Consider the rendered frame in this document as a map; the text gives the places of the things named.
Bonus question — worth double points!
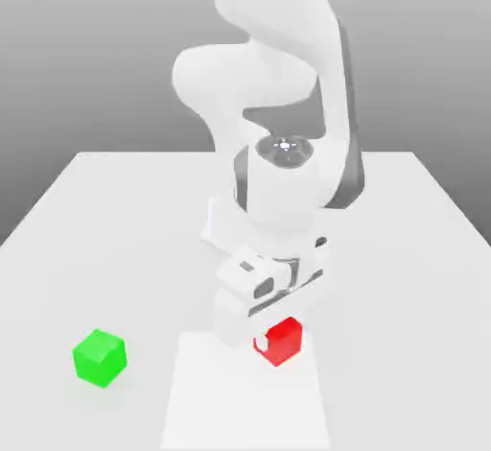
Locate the small red cube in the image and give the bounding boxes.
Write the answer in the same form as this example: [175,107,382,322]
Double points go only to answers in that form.
[252,316,304,368]

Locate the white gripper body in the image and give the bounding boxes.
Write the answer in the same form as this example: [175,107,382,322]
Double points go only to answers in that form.
[213,244,332,349]

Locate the small green cube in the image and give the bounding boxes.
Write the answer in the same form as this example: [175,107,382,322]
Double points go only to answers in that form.
[71,327,129,390]

